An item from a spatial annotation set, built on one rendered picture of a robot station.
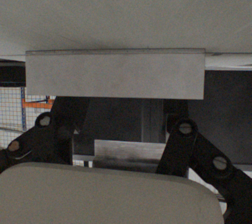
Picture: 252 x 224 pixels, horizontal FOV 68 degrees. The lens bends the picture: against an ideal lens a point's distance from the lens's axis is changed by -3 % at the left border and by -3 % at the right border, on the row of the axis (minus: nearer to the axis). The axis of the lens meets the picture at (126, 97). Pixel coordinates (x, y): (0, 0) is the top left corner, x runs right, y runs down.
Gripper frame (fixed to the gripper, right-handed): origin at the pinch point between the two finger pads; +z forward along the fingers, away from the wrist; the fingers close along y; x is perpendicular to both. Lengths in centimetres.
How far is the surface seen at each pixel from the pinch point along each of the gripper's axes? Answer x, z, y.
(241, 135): -57, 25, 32
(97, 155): -10.2, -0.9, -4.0
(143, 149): -9.6, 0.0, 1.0
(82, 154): -62, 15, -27
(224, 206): -491, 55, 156
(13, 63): -19.7, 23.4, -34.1
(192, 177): -468, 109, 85
